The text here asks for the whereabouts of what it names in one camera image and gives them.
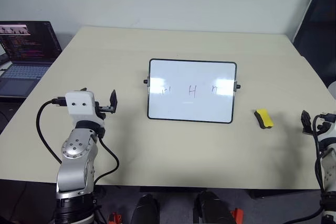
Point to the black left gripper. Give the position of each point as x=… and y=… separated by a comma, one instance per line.
x=103, y=108

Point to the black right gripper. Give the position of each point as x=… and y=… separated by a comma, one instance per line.
x=320, y=127

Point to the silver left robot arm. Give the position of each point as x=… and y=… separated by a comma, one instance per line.
x=76, y=155

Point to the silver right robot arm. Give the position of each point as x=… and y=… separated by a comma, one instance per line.
x=330, y=171

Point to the yellow and black eraser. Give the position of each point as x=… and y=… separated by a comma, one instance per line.
x=264, y=118

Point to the white rounded object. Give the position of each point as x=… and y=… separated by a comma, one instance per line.
x=332, y=89

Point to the open grey laptop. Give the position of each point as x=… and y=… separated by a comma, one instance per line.
x=25, y=58

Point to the small black-framed whiteboard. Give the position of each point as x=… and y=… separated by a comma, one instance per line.
x=190, y=91

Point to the small orange-red clamp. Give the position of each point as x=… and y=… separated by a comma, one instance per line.
x=114, y=218
x=237, y=216

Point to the dark rounded shape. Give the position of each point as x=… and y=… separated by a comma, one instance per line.
x=214, y=208
x=145, y=209

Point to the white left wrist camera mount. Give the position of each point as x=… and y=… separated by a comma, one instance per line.
x=79, y=104

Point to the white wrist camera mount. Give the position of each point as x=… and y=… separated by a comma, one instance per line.
x=328, y=136
x=79, y=104

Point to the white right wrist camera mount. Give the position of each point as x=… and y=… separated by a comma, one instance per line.
x=328, y=136

